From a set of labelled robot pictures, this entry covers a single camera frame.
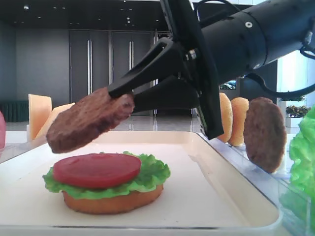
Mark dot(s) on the cream rectangular tray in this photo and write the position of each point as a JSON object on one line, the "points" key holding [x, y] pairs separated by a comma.
{"points": [[204, 195]]}

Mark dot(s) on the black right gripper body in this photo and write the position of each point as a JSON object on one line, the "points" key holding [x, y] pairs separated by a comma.
{"points": [[202, 72]]}

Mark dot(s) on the front bread slice right rack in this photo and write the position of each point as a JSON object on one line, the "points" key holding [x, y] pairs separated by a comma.
{"points": [[239, 107]]}

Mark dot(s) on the orange cheese slice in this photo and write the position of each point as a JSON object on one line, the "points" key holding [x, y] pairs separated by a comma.
{"points": [[53, 115], [40, 108]]}

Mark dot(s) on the green lettuce on tray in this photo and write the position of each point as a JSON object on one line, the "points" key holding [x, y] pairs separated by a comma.
{"points": [[153, 172]]}

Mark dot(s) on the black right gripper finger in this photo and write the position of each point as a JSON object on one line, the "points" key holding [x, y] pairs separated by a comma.
{"points": [[171, 93], [164, 59]]}

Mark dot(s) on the bread slice rack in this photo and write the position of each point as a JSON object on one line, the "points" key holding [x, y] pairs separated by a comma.
{"points": [[239, 107], [226, 117]]}

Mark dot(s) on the right orange cheese slice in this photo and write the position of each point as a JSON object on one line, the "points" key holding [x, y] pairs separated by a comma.
{"points": [[53, 115]]}

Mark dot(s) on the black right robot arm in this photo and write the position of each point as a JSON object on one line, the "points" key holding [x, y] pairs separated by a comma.
{"points": [[252, 38]]}

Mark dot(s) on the rear bread slice right rack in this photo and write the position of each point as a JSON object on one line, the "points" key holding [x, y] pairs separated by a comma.
{"points": [[226, 117]]}

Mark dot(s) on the bread slice bottom on tray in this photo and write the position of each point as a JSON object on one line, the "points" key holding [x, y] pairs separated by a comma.
{"points": [[114, 205]]}

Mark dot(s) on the left orange cheese slice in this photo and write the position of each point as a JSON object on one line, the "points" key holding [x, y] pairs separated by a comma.
{"points": [[40, 108]]}

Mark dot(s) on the red tomato slice on tray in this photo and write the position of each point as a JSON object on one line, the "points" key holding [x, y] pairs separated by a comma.
{"points": [[97, 171]]}

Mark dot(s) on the green lettuce leaf right rack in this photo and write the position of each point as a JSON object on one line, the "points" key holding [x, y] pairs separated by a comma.
{"points": [[302, 153]]}

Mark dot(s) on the red tomato slice in rack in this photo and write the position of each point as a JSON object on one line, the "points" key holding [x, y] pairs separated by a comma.
{"points": [[2, 131]]}

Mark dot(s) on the brown meat patty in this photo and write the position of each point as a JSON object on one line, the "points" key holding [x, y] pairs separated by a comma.
{"points": [[88, 119], [264, 134]]}

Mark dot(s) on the long clear rail right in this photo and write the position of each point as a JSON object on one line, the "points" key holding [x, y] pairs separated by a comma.
{"points": [[272, 186]]}

